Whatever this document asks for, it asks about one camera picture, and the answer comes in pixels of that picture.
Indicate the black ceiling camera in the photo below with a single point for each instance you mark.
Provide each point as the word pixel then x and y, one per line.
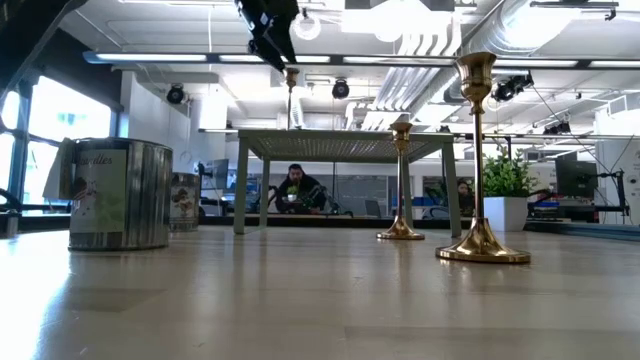
pixel 557 128
pixel 510 89
pixel 340 89
pixel 175 94

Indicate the pale green perforated table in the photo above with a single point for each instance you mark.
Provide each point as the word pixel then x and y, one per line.
pixel 345 145

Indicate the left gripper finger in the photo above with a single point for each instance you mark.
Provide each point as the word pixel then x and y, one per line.
pixel 289 42
pixel 265 51

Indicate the potted plant white pot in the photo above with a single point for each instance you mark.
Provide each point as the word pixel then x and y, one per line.
pixel 506 214

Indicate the black computer monitor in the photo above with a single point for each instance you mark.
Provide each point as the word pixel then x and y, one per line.
pixel 575 177

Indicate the person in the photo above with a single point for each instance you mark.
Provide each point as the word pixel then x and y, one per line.
pixel 300 192
pixel 465 197

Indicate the long ceiling light bar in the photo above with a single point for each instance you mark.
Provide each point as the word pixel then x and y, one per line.
pixel 150 57

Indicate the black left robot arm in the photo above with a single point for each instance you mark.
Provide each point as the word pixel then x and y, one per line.
pixel 20 30

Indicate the bright ceiling light panel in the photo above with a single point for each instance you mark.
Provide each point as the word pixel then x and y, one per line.
pixel 395 22

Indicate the brass candlestick holder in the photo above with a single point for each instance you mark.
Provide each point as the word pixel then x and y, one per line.
pixel 400 231
pixel 479 245
pixel 291 78

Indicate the black aluminium rig frame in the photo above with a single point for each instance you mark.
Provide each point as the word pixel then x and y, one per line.
pixel 350 222

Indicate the silver ventilation duct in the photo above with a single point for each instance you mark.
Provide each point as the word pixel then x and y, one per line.
pixel 500 30

